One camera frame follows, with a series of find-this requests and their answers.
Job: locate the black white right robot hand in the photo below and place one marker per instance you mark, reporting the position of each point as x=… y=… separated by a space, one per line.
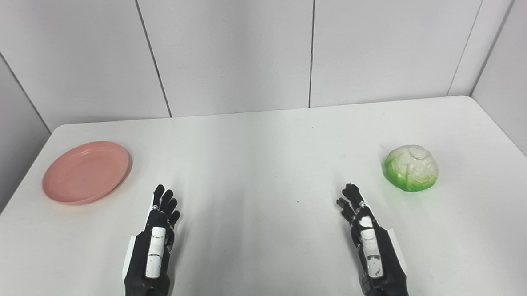
x=386 y=267

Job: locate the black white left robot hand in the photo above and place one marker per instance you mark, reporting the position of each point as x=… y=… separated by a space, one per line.
x=140 y=269

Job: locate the green white toy cabbage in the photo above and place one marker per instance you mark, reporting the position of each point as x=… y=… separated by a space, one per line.
x=412 y=168

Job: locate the pink plastic plate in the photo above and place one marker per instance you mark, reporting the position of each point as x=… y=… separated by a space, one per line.
x=86 y=173

